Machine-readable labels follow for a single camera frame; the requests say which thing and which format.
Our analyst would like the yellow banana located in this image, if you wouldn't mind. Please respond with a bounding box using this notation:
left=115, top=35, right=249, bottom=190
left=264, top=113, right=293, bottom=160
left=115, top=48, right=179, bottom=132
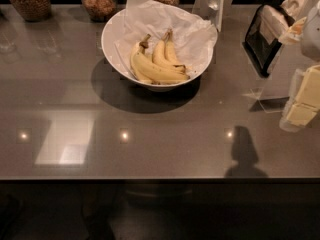
left=130, top=34, right=189, bottom=85
left=165, top=30, right=180, bottom=65
left=152, top=29, right=186, bottom=73

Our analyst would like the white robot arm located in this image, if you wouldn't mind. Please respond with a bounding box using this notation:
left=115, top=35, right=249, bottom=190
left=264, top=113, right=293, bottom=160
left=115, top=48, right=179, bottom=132
left=279, top=1, right=320, bottom=132

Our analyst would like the middle glass cereal jar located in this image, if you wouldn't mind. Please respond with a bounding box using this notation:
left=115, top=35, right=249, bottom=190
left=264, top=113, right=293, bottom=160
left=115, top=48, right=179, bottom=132
left=81, top=0, right=117, bottom=22

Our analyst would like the clear acrylic sign stand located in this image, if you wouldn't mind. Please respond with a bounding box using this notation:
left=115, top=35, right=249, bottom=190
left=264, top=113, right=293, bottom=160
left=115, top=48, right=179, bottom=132
left=192, top=0, right=232, bottom=31

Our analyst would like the white ceramic bowl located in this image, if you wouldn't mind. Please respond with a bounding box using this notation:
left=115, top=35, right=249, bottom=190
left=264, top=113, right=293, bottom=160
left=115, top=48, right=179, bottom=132
left=100, top=8, right=215, bottom=93

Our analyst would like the white paper bowl liner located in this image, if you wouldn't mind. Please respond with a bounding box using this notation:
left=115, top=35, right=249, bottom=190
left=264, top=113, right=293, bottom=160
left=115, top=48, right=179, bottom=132
left=114, top=0, right=218, bottom=79

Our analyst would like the clear acrylic flat base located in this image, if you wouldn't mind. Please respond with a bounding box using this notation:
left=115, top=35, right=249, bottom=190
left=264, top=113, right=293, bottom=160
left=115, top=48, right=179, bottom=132
left=242, top=88, right=288, bottom=113

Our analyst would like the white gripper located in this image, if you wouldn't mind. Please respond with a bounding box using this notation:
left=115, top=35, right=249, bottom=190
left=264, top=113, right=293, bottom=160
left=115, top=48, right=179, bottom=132
left=279, top=65, right=320, bottom=133

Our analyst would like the left glass cereal jar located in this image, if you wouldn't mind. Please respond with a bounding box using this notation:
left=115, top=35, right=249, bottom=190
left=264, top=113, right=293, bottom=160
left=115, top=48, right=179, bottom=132
left=9, top=0, right=51, bottom=22

